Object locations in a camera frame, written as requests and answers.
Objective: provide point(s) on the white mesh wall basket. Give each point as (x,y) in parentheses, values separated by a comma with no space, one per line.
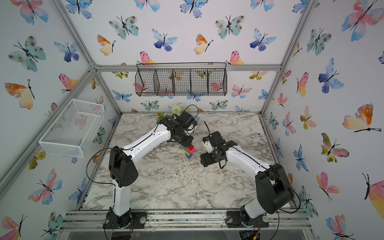
(72,129)

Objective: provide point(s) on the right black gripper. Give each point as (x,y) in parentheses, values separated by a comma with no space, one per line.
(205,157)

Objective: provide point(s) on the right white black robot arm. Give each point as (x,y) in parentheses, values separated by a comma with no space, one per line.
(272,185)

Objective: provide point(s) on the black wire wall basket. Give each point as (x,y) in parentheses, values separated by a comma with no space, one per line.
(181,79)

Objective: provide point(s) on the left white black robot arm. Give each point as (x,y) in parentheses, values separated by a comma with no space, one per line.
(123,161)

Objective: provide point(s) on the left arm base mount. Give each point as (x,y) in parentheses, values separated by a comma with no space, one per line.
(130,220)

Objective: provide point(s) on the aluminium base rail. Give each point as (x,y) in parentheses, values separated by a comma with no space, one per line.
(183,220)

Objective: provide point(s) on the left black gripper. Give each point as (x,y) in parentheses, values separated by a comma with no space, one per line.
(189,141)

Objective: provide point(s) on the teal whale shaped dish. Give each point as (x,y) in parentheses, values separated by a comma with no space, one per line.
(196,118)

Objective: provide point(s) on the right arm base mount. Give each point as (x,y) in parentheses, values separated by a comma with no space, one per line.
(246,220)

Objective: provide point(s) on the white pot with flowers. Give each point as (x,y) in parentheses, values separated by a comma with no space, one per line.
(173,111)

